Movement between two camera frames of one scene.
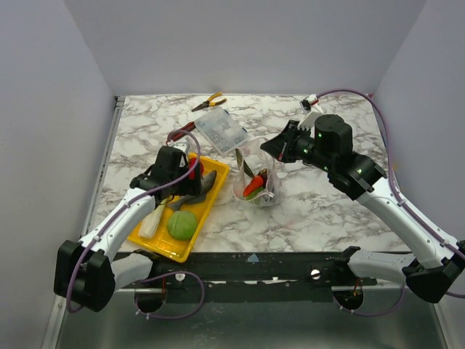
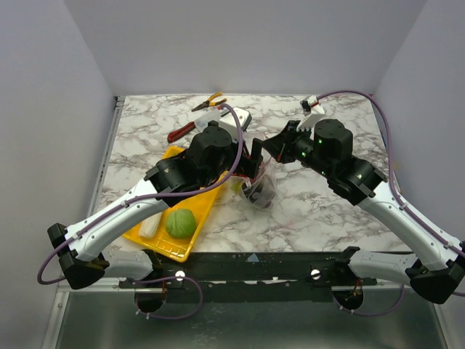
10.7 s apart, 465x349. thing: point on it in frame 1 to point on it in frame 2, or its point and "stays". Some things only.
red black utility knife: x=189 y=126 stays
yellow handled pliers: x=208 y=103 stays
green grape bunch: x=255 y=194 to x=236 y=185
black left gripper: x=191 y=186 to x=248 y=166
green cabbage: x=182 y=225 stays
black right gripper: x=290 y=137 stays
